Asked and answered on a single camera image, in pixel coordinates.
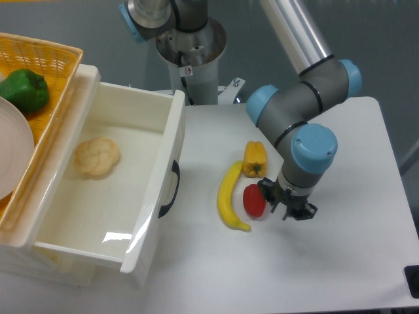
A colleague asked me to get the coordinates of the yellow banana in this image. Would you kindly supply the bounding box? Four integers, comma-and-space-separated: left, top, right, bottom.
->
217, 160, 251, 232

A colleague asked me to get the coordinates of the yellow woven basket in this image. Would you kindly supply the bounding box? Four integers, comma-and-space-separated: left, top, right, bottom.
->
1, 33, 83, 225

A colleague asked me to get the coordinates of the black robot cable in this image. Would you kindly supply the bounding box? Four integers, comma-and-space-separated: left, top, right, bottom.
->
177, 50, 196, 106

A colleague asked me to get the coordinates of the round bread bun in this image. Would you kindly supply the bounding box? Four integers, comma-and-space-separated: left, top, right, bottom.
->
74, 137, 120, 177

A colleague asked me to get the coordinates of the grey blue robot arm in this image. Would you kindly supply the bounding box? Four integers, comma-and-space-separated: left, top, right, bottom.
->
119, 1, 362, 220

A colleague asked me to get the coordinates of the yellow bell pepper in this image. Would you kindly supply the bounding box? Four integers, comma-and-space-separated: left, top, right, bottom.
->
243, 141, 267, 178

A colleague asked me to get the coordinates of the red bell pepper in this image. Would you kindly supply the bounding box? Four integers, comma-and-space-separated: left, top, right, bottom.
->
242, 184, 266, 218

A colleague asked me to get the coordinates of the green bell pepper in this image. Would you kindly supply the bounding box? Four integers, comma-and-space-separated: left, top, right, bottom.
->
1, 69, 49, 114

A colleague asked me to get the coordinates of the white plate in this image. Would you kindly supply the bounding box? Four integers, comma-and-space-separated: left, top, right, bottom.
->
0, 71, 35, 201

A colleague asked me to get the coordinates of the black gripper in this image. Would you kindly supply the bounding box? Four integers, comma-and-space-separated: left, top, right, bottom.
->
257, 177, 318, 220

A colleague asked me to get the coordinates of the white top drawer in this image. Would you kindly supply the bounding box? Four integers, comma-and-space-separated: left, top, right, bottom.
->
35, 82, 185, 276

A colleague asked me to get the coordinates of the black object at table edge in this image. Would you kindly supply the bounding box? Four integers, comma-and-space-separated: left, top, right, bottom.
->
404, 265, 419, 299

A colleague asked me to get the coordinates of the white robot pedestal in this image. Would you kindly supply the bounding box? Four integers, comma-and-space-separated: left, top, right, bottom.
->
156, 18, 246, 105

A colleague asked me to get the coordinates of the white drawer cabinet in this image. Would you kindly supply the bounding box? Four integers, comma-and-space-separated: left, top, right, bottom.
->
0, 63, 151, 288

